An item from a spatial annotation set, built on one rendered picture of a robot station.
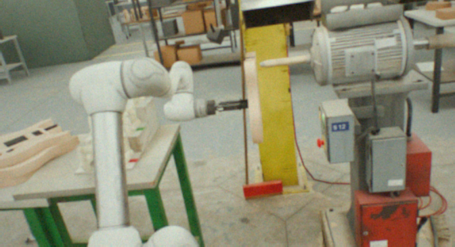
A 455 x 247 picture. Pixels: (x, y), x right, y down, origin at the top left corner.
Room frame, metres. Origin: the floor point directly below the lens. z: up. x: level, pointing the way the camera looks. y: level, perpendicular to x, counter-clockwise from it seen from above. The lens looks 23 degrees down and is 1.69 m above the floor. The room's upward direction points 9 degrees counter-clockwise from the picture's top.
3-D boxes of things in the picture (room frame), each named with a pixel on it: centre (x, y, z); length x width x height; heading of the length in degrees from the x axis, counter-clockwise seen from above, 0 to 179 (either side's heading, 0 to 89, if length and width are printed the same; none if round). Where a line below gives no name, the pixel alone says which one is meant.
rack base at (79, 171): (1.54, 0.56, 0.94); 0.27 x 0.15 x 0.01; 81
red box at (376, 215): (1.40, -0.65, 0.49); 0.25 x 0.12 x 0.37; 82
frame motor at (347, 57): (1.56, -0.61, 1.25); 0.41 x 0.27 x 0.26; 82
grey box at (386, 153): (1.41, -0.65, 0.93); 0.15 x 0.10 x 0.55; 82
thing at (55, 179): (1.65, 0.60, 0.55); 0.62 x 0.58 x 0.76; 82
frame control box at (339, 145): (1.34, -0.49, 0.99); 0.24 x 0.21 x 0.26; 82
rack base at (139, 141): (1.69, 0.53, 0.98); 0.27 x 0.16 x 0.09; 81
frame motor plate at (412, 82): (1.56, -0.67, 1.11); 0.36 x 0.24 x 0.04; 82
